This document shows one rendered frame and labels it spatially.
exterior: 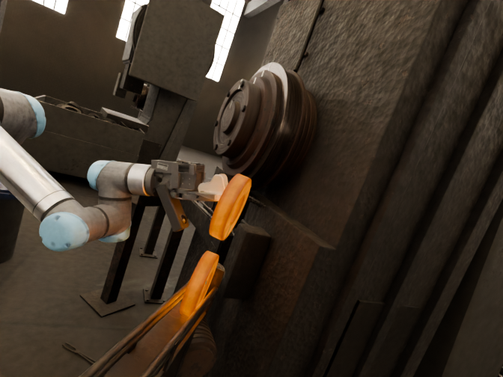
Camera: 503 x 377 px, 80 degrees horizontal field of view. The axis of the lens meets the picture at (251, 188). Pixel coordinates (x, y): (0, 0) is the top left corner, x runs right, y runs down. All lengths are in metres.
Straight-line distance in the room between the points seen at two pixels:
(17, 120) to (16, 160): 0.21
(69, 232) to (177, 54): 3.21
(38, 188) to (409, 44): 0.91
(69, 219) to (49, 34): 10.71
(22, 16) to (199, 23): 8.14
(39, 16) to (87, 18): 1.21
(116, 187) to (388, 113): 0.69
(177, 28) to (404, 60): 3.09
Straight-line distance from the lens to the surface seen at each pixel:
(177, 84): 3.71
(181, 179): 0.69
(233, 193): 0.62
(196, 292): 0.69
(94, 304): 1.84
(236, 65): 11.79
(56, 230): 0.67
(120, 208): 0.78
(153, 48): 3.66
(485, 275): 1.46
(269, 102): 1.00
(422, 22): 0.94
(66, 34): 11.24
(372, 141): 0.85
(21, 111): 0.96
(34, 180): 0.74
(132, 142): 3.46
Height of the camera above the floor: 1.07
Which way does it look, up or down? 9 degrees down
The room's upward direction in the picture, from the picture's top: 20 degrees clockwise
